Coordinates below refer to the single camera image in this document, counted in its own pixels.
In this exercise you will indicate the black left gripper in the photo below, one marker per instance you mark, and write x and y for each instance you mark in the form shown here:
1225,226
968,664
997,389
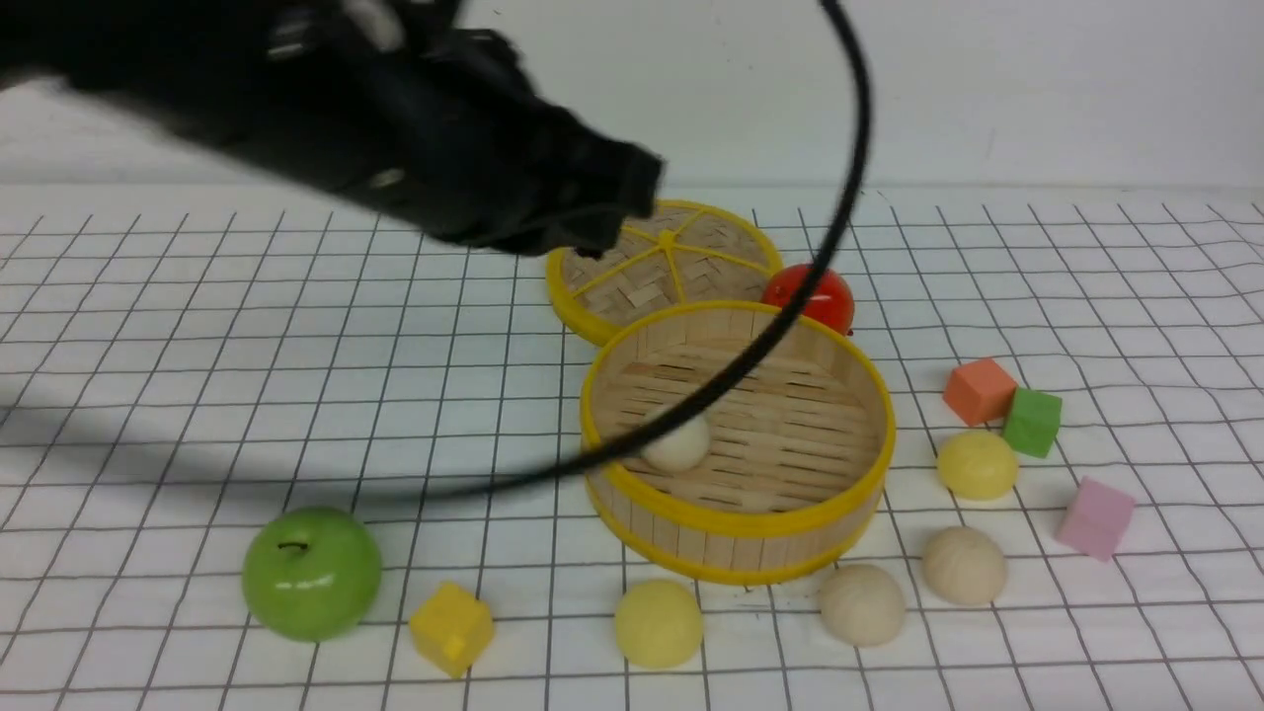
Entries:
391,106

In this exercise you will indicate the white bun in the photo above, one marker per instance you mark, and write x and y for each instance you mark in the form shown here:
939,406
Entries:
964,566
862,605
681,449

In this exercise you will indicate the yellow bun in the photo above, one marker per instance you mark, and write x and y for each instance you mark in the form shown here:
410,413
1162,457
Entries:
977,466
658,625

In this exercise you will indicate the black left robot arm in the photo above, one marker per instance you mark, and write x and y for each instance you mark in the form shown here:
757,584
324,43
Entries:
178,64

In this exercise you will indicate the woven bamboo steamer lid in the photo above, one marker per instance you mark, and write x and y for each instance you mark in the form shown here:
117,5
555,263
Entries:
685,252

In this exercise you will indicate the bamboo steamer tray yellow rim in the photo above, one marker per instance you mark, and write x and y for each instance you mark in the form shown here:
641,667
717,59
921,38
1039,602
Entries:
798,451

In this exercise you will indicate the white grid tablecloth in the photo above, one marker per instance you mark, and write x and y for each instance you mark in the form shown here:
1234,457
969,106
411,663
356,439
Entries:
180,371

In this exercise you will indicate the red tomato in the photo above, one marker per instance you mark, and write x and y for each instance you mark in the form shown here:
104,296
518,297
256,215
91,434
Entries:
832,302

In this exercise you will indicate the green apple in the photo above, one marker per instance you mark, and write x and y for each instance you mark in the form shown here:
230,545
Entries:
312,574

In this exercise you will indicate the yellow cube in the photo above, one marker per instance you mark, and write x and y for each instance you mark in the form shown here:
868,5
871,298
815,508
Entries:
452,628

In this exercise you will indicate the yellow bun front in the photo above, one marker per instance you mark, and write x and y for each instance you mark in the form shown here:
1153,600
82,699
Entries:
658,625

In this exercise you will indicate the orange cube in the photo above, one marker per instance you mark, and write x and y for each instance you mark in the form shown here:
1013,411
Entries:
979,391

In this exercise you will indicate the green cube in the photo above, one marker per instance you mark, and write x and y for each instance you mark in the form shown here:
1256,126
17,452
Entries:
1033,422

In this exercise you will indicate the pink cube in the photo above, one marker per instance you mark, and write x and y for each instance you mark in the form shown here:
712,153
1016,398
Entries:
1096,520

